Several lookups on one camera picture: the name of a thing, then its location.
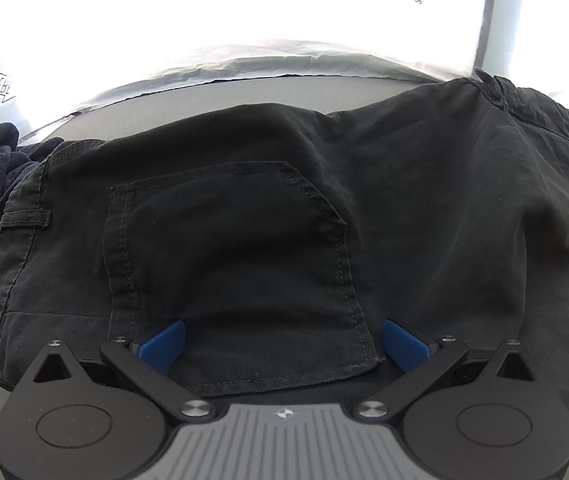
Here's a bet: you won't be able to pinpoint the black pants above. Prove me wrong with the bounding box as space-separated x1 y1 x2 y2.
0 71 569 419

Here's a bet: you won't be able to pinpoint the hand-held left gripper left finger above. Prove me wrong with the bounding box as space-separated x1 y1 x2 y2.
32 318 218 419

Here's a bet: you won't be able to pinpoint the window frame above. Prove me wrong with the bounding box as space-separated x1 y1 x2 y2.
473 0 533 77

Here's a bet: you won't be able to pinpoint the white printed sheet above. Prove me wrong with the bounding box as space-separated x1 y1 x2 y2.
0 0 569 142

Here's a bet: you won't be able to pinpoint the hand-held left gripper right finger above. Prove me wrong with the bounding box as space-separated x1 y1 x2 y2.
357 318 534 419

